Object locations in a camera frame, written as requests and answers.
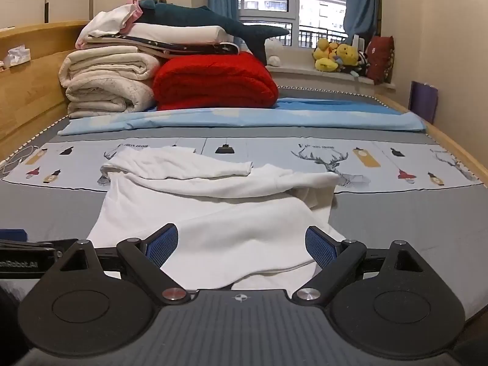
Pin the cream folded blanket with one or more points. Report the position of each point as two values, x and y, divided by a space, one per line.
106 80

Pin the red folded blanket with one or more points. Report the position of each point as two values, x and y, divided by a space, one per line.
213 80

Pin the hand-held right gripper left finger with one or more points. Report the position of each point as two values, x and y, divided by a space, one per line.
164 244

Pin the light blue sheet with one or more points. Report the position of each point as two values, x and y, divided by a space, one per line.
267 120

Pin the white folded sheet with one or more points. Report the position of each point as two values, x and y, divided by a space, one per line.
179 32

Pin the dark teal shark plush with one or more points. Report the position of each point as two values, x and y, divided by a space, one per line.
198 15

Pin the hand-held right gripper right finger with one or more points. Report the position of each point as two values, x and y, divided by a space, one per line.
319 247

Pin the white window sill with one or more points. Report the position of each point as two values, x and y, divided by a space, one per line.
305 72

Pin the tissue box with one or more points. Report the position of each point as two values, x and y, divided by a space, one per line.
17 57

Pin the deer-print bed sheet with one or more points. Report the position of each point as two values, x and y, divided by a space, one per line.
267 152

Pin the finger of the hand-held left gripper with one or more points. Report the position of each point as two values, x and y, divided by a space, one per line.
13 234

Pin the dark red cushion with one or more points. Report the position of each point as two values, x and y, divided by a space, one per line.
380 61

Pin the window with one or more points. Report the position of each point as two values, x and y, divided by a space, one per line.
293 7

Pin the striped plush toy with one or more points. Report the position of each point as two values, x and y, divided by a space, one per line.
362 64

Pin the white shirt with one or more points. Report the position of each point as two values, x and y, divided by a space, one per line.
213 217

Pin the yellow plush toy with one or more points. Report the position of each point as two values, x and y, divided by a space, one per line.
347 55
325 55

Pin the white plush toy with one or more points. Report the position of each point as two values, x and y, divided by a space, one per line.
273 60

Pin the dark star-print cloth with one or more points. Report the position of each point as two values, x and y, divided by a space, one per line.
190 48

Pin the purple box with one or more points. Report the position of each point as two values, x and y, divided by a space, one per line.
424 101

